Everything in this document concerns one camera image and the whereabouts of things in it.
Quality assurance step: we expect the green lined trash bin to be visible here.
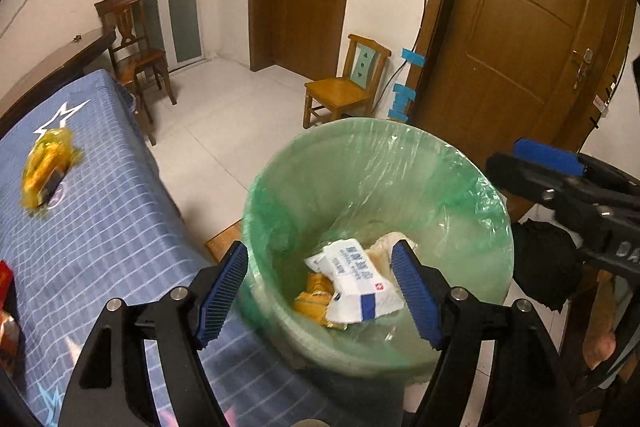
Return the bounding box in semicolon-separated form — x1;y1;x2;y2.
240;118;514;383

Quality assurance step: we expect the brown entrance door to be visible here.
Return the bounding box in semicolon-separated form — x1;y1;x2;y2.
410;0;636;165

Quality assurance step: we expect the dark wooden dining table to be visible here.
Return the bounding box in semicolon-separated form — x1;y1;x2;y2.
0;28;116;138

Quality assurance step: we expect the dark wooden chair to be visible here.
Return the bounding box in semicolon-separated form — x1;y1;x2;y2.
94;0;177;106

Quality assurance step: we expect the yellow plastic snack bag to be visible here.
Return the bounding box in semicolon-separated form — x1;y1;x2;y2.
21;128;84;211

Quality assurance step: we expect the yellow wrapper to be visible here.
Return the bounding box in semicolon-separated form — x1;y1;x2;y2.
293;272;347;331

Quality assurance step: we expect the red cigarette box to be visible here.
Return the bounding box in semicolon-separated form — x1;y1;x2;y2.
0;260;14;308

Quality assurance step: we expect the small yellow wooden chair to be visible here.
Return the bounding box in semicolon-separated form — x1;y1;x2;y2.
302;34;392;129

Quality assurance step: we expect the white blue tissue pack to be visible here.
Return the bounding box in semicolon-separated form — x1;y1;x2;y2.
304;239;405;325

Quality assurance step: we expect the blue star tablecloth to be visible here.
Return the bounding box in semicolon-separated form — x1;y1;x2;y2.
1;69;356;426

